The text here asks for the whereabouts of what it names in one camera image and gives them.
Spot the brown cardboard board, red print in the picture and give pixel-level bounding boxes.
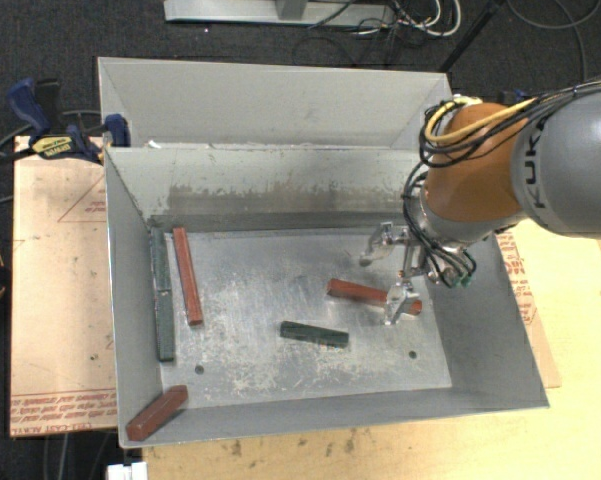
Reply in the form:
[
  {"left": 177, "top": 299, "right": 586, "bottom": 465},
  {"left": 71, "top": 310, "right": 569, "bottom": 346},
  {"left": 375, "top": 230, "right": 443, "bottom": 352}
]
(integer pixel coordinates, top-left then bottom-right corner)
[{"left": 9, "top": 135, "right": 564, "bottom": 439}]

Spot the grey metal bin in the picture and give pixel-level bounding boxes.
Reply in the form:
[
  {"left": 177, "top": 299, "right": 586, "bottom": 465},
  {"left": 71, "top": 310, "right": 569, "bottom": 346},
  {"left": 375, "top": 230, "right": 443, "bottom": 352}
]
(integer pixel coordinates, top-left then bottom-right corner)
[{"left": 97, "top": 56, "right": 551, "bottom": 450}]

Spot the red-brown flat block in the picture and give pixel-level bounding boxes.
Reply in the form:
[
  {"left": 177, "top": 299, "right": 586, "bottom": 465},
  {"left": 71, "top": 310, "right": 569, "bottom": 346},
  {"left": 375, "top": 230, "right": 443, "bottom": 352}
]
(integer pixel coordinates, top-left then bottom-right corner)
[
  {"left": 125, "top": 383, "right": 190, "bottom": 443},
  {"left": 325, "top": 277, "right": 424, "bottom": 318},
  {"left": 171, "top": 226, "right": 205, "bottom": 327}
]

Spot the dark green flat block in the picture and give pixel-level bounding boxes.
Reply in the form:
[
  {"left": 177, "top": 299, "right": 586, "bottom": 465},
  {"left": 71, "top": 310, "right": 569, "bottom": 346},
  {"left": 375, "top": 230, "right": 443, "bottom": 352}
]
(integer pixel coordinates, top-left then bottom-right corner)
[
  {"left": 279, "top": 320, "right": 351, "bottom": 349},
  {"left": 149, "top": 226, "right": 173, "bottom": 293},
  {"left": 154, "top": 288, "right": 177, "bottom": 363}
]

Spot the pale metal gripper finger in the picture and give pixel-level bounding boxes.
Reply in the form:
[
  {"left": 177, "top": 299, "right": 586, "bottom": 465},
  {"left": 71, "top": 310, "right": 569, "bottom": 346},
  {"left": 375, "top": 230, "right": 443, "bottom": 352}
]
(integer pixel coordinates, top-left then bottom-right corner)
[
  {"left": 382, "top": 280, "right": 417, "bottom": 327},
  {"left": 358, "top": 221, "right": 407, "bottom": 268}
]

